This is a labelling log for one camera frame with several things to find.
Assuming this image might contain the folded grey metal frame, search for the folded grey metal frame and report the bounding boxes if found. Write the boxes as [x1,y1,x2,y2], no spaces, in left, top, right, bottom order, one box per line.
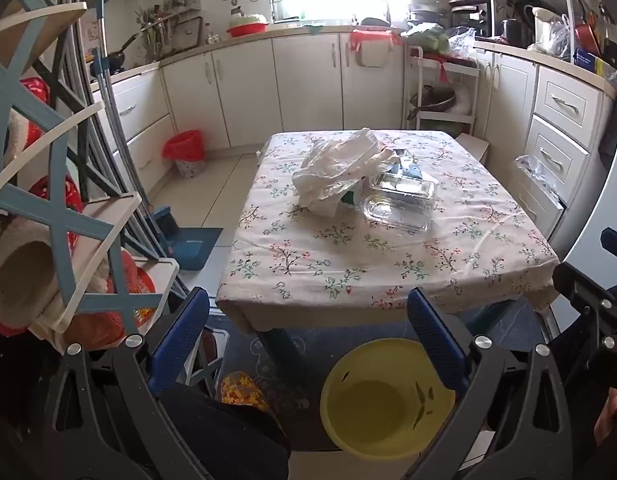
[38,0,189,301]

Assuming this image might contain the wall utensil rack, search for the wall utensil rack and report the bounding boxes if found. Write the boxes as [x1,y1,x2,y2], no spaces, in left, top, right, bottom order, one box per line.
[135,0,205,57]

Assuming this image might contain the clear bag on drawer handle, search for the clear bag on drawer handle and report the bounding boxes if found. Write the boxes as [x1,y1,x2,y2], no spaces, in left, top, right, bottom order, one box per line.
[513,154,565,207]

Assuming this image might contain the blue box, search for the blue box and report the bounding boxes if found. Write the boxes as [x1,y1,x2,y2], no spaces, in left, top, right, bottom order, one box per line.
[572,47,602,69]

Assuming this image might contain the clear plastic bag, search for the clear plastic bag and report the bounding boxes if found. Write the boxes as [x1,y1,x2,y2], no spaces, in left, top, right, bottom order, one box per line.
[538,14,572,59]

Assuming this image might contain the clear plastic container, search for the clear plastic container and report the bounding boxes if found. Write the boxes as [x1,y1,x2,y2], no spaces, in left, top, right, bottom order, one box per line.
[361,194,434,233]
[369,172,435,207]

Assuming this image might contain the green packet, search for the green packet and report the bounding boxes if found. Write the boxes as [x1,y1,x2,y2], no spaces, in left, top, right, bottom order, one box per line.
[341,185,370,209]

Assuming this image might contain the white trolley cart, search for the white trolley cart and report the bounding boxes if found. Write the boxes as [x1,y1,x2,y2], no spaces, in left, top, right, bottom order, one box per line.
[403,45,481,137]

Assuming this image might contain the blue and white shelf rack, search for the blue and white shelf rack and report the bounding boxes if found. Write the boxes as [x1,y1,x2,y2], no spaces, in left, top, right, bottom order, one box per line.
[0,0,182,351]

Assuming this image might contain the cream door cabinets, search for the cream door cabinets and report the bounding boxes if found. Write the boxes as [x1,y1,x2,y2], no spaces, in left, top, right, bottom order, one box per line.
[161,30,406,151]

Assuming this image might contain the yellow plastic basin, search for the yellow plastic basin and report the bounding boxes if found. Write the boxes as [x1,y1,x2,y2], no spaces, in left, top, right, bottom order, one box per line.
[319,338,459,461]

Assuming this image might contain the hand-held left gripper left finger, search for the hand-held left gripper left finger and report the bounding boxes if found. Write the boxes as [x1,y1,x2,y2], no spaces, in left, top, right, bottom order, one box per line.
[42,287,212,480]

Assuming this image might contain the black frying pan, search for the black frying pan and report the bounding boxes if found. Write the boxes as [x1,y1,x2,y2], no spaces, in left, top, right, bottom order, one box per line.
[106,32,140,73]

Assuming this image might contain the dark blue packet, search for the dark blue packet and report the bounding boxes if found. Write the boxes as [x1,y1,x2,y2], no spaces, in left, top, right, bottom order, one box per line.
[395,149,425,181]

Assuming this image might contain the yellow patterned slipper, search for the yellow patterned slipper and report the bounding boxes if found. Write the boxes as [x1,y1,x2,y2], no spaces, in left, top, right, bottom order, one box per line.
[221,371,272,413]

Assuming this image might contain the rolled beige towel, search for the rolled beige towel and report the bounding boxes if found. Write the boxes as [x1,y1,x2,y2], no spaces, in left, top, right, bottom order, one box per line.
[0,220,56,322]

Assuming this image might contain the black countertop oven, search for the black countertop oven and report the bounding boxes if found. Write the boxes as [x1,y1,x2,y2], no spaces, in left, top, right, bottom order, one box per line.
[448,2,492,39]

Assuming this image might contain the patterned bin with red bag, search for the patterned bin with red bag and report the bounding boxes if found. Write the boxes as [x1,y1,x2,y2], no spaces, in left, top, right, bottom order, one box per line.
[162,130,206,178]

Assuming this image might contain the white hanging bin red bag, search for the white hanging bin red bag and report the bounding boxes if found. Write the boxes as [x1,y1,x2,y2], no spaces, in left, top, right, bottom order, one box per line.
[349,29,395,69]

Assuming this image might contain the red basin with green lid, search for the red basin with green lid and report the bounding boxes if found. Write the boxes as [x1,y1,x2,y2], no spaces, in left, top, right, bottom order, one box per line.
[226,12,270,39]

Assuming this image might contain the black wok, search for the black wok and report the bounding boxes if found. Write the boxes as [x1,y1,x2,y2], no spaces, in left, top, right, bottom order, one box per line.
[407,85,457,114]

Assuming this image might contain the red plastic bag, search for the red plastic bag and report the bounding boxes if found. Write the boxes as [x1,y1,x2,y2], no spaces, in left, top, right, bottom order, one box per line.
[63,250,156,351]

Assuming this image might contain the person's right hand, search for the person's right hand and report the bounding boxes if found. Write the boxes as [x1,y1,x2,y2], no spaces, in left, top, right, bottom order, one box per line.
[594,387,617,456]

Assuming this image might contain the stack of metal pots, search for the stack of metal pots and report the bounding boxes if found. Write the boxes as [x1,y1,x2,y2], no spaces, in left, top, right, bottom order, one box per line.
[405,0,442,26]

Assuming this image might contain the cream drawer cabinet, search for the cream drawer cabinet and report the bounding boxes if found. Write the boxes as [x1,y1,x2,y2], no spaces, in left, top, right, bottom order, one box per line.
[471,47,616,226]
[91,62,176,201]

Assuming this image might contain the blue broom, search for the blue broom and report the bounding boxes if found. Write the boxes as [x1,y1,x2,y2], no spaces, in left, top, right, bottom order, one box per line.
[149,205,182,242]

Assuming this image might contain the white plastic bag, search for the white plastic bag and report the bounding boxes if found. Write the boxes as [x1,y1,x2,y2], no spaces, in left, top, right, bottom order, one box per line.
[292,127,400,217]

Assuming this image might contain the red pot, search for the red pot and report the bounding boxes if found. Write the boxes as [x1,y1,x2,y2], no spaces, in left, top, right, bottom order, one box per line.
[573,22,602,57]

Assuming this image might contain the crinkled clear bag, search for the crinkled clear bag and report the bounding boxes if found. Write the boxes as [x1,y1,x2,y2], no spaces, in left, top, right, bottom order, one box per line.
[445,27,477,53]

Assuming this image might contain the bag of green vegetables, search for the bag of green vegetables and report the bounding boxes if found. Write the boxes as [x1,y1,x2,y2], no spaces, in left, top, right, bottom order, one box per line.
[401,22,450,54]

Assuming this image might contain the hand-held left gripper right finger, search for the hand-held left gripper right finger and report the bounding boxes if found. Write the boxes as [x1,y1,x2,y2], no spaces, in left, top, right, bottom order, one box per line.
[403,287,574,480]

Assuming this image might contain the floral tablecloth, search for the floral tablecloth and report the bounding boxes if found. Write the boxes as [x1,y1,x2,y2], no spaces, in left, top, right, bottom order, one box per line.
[216,130,561,336]

